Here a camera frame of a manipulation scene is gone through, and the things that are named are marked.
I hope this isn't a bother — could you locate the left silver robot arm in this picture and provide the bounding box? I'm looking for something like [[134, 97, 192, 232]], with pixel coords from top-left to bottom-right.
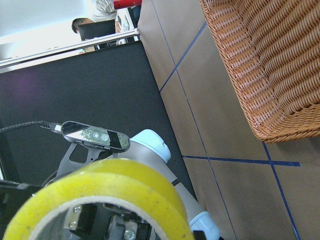
[[1, 129, 221, 240]]

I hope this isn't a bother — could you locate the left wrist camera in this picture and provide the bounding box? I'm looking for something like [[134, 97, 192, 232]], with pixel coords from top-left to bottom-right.
[[56, 120, 132, 177]]

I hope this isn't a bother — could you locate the left camera black cable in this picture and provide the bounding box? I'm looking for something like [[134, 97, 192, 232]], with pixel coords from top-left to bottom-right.
[[0, 120, 62, 134]]

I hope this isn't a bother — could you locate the red cylinder bottle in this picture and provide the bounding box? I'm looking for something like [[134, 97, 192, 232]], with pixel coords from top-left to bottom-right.
[[113, 0, 142, 10]]

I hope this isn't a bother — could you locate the black monitor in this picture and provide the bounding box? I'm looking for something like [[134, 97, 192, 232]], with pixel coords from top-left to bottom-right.
[[78, 20, 116, 41]]

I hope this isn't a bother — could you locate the yellow tape roll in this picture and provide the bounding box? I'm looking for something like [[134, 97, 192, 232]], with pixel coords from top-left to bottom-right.
[[3, 159, 193, 240]]

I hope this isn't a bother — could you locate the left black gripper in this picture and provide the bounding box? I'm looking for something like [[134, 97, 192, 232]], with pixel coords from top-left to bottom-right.
[[0, 180, 159, 240]]

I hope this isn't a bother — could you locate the seated person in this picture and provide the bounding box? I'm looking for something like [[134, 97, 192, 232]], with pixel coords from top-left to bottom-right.
[[71, 0, 120, 34]]

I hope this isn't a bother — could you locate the brown wicker basket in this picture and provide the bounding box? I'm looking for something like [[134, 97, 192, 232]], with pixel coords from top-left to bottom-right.
[[200, 0, 320, 143]]

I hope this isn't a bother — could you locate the aluminium frame post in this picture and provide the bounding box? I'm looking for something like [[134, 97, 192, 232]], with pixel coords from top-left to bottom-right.
[[0, 28, 140, 69]]

